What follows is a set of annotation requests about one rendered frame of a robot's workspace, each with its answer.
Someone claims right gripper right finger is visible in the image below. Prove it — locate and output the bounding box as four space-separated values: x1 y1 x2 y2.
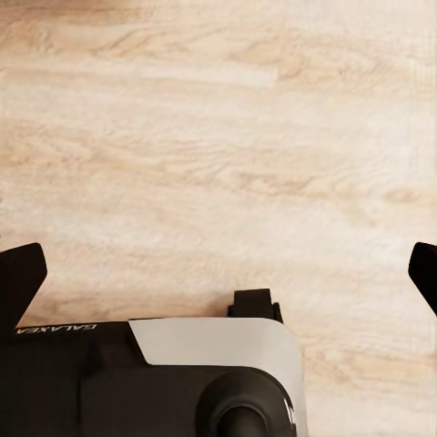
408 242 437 316

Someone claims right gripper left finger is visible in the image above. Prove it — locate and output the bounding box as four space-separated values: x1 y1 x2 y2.
0 242 47 351

